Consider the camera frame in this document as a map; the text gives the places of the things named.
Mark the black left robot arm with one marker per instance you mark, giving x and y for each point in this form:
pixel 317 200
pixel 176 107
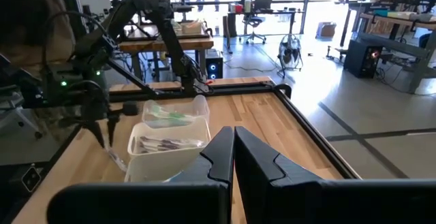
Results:
pixel 170 40

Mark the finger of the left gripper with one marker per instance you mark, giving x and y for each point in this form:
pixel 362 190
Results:
pixel 112 128
pixel 95 132

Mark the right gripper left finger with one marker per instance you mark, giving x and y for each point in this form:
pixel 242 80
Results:
pixel 153 203

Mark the black computer blue lights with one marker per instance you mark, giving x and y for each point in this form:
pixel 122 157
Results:
pixel 214 67

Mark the clear plastic bin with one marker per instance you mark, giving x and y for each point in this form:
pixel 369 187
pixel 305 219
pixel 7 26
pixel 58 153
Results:
pixel 199 108

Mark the black computer red light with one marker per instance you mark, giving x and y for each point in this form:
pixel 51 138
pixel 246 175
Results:
pixel 362 59

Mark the black office chair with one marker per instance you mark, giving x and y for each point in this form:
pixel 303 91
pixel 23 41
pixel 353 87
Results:
pixel 253 21

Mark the grey plastic bin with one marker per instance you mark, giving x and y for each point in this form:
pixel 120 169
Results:
pixel 190 169

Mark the grey metal workbench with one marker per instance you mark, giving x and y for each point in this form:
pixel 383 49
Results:
pixel 398 47

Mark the purple white toothbrush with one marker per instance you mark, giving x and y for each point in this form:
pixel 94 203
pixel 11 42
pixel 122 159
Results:
pixel 170 141
pixel 153 148

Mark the black equipment stand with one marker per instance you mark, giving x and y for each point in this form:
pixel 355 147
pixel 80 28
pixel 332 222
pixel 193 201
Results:
pixel 20 122

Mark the white plastic bin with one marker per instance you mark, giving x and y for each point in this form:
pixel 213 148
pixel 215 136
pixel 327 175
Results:
pixel 163 166

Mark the black desk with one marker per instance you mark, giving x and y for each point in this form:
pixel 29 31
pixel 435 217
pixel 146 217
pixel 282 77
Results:
pixel 265 12

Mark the round floor fan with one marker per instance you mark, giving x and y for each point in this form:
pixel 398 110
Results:
pixel 289 53

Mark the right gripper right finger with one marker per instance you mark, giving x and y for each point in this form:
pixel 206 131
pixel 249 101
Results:
pixel 306 203

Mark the black table frame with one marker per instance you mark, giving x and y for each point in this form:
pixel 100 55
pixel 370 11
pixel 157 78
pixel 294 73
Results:
pixel 306 122

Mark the cardboard box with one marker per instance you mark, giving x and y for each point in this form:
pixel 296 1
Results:
pixel 326 29

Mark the wooden workbench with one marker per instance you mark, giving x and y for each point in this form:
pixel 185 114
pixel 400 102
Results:
pixel 153 43

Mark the grey metal mounting plate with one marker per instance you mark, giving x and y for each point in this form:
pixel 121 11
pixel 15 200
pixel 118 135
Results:
pixel 30 179

